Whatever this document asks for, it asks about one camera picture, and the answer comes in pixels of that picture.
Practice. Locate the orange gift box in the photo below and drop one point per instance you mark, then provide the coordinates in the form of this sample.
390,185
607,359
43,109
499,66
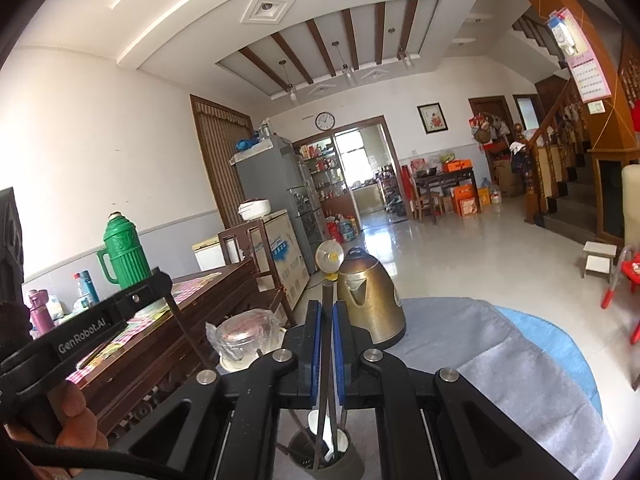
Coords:
466,200

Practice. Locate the person's left hand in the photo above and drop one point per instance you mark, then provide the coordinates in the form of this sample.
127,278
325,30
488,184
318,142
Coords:
75,420

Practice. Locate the dark wooden side table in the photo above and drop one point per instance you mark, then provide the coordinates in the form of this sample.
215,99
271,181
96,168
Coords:
445,177

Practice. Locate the red plastic stool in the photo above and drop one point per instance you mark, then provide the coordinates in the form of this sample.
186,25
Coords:
625,270

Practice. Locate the clear water jug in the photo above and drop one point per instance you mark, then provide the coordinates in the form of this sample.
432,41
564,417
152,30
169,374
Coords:
492,192

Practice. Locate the glass pendant lamp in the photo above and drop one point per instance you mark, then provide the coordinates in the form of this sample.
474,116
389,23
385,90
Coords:
405,52
346,72
290,90

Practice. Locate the grey refrigerator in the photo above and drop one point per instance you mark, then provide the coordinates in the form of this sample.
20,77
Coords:
270,175

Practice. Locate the white rice cooker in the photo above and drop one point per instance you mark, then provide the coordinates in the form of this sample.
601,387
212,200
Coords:
255,210

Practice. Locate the brown wooden chair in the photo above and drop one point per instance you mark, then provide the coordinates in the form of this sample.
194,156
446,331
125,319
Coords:
248,232

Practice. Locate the grey utensil holder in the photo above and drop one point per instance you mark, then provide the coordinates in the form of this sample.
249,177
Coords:
350,465

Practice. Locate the shelf of bottles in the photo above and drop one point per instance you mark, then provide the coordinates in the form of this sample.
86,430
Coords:
322,170

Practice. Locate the pink wall calendar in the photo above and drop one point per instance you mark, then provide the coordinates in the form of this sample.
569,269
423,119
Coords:
590,75

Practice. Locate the golden electric kettle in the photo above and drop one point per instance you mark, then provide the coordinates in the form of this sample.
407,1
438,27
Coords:
372,310

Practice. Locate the small white desk fan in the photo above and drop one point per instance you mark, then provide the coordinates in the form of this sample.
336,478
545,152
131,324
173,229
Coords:
329,255

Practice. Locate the white step stool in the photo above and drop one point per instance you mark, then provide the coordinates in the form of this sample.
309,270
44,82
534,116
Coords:
599,260

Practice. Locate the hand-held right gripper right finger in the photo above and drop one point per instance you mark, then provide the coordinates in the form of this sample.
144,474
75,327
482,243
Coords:
340,355

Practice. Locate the brown door frame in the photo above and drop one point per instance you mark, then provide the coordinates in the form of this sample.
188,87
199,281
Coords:
392,170

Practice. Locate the grey tablecloth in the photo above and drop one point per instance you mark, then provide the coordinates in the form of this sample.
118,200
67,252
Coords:
475,385

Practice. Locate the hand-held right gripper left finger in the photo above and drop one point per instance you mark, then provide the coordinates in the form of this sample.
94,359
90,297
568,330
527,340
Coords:
315,355

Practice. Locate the dark carved wooden panel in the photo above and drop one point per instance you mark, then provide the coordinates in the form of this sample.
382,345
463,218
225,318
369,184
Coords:
11,245

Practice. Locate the brown slatted door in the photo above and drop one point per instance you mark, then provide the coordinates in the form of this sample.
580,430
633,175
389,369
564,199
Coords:
220,160

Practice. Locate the clear plastic bag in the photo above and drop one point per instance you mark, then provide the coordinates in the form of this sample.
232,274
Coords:
245,335

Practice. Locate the purple drinking bottle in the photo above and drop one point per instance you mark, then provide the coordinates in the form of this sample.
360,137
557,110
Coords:
42,317

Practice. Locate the cream chair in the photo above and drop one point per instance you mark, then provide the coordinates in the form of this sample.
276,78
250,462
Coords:
631,200

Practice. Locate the round wall clock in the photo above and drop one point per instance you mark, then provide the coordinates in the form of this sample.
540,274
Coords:
325,120

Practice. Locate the printed chest freezer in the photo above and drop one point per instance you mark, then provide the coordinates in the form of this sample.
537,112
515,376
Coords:
285,255

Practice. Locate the framed flower picture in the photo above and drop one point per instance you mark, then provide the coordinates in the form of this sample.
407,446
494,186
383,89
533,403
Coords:
431,118

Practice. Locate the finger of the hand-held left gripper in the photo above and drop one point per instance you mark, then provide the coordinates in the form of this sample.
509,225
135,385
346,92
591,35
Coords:
150,292

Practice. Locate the green thermos jug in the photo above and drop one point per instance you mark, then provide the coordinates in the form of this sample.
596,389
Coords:
125,255

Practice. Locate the dark carved wooden sideboard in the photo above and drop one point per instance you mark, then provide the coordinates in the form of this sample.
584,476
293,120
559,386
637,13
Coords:
165,360

